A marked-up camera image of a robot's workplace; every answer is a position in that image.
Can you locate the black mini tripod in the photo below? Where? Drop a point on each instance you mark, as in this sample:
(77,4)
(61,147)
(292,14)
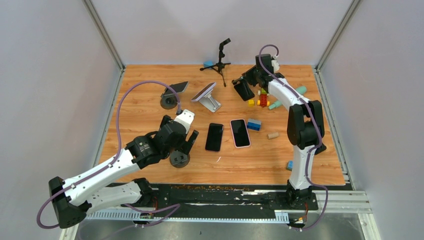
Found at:
(220,65)

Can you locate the purple dark smartphone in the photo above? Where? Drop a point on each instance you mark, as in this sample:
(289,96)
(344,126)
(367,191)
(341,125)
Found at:
(214,137)

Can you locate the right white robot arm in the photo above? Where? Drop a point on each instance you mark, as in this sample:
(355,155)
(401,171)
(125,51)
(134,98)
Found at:
(305,124)

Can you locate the black phone stand rear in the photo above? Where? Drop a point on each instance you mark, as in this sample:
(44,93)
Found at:
(243,90)

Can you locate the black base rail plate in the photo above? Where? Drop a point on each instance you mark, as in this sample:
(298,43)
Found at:
(214,201)

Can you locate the pink case smartphone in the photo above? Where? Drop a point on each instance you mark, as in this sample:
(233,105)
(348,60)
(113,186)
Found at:
(240,133)

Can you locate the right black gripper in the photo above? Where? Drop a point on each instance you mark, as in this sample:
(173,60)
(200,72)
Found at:
(248,77)

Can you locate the light blue duplo brick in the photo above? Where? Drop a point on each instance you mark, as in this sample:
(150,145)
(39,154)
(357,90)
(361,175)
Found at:
(289,165)

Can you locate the teal small block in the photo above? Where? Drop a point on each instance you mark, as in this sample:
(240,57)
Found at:
(208,63)

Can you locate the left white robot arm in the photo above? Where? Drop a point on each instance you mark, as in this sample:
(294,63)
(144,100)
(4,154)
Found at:
(76,197)

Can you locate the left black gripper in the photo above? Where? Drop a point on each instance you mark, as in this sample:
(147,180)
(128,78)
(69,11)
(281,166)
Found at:
(189,143)

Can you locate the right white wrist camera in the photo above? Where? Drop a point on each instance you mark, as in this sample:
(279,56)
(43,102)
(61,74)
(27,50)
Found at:
(275,64)

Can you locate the yellow small cube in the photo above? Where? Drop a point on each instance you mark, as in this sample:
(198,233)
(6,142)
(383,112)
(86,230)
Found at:
(251,103)

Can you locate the dark round-base phone stand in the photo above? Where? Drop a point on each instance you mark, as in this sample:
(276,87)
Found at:
(168,102)

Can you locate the grey phone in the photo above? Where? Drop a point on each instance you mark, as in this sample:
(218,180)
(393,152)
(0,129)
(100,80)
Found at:
(177,89)

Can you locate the teal cylinder toy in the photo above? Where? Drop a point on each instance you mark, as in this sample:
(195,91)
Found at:
(301,90)

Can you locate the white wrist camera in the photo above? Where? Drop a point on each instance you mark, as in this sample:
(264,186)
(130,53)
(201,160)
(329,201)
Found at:
(275,64)
(186,118)

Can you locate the white folding phone stand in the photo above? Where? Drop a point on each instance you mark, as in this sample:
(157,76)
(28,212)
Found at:
(210,103)

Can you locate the lavender phone on white stand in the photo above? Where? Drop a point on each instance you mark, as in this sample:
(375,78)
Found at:
(204,92)

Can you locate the wooden cylinder peg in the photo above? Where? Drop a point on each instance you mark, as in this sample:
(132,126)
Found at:
(273,135)

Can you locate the red green toy brick car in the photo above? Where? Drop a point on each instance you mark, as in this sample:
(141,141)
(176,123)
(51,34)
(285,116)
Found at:
(263,98)

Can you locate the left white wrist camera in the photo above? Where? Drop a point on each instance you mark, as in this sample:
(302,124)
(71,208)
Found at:
(186,118)

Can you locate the grey round-base phone stand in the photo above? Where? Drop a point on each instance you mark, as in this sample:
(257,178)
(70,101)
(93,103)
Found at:
(179,159)

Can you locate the blue grey duplo brick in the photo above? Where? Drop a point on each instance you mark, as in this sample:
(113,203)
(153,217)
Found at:
(254,124)

